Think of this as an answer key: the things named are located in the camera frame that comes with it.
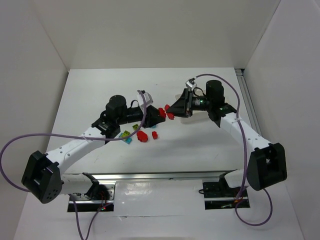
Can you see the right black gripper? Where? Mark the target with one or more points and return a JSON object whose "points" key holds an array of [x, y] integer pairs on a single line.
{"points": [[187, 103]]}

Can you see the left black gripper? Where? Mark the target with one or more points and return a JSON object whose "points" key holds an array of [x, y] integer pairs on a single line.
{"points": [[147, 116]]}

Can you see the red large lego brick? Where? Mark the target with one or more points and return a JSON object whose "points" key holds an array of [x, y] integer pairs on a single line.
{"points": [[162, 113]]}

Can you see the red small lego brick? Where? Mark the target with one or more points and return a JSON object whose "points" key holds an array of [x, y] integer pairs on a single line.
{"points": [[154, 135]]}

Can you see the red rounded lego piece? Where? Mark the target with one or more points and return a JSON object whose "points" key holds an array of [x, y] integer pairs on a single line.
{"points": [[142, 136]]}

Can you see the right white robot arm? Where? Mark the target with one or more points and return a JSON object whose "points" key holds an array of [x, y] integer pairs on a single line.
{"points": [[264, 162]]}

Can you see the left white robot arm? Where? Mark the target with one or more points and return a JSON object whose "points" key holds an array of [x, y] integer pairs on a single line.
{"points": [[45, 176]]}

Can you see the red brick under green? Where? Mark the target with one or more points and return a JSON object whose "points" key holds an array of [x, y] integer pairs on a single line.
{"points": [[171, 116]]}

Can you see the green upside-down lego brick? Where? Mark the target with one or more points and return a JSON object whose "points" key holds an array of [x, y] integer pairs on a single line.
{"points": [[135, 127]]}

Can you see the white divided container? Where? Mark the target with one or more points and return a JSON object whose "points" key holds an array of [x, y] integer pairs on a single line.
{"points": [[197, 117]]}

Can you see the blue brick under green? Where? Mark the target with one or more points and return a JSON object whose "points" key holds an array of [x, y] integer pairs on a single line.
{"points": [[127, 140]]}

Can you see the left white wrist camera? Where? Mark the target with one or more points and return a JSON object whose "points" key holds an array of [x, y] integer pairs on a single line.
{"points": [[144, 99]]}

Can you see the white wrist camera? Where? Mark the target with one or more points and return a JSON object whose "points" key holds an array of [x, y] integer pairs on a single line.
{"points": [[144, 99], [191, 84]]}

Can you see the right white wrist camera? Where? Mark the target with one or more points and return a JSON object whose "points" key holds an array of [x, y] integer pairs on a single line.
{"points": [[191, 84]]}

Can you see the aluminium rail front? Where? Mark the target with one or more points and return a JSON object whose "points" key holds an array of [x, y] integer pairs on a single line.
{"points": [[155, 176]]}

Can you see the aluminium rail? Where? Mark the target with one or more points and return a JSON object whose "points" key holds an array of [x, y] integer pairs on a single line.
{"points": [[155, 176], [247, 100]]}

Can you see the aluminium rail right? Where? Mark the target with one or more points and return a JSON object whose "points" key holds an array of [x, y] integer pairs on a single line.
{"points": [[247, 100]]}

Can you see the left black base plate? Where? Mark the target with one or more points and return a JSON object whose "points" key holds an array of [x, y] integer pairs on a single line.
{"points": [[103, 199]]}

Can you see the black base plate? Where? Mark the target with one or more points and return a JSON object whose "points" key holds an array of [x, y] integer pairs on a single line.
{"points": [[103, 199], [218, 196]]}

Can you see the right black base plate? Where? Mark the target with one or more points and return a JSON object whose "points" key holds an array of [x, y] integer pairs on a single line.
{"points": [[218, 196]]}

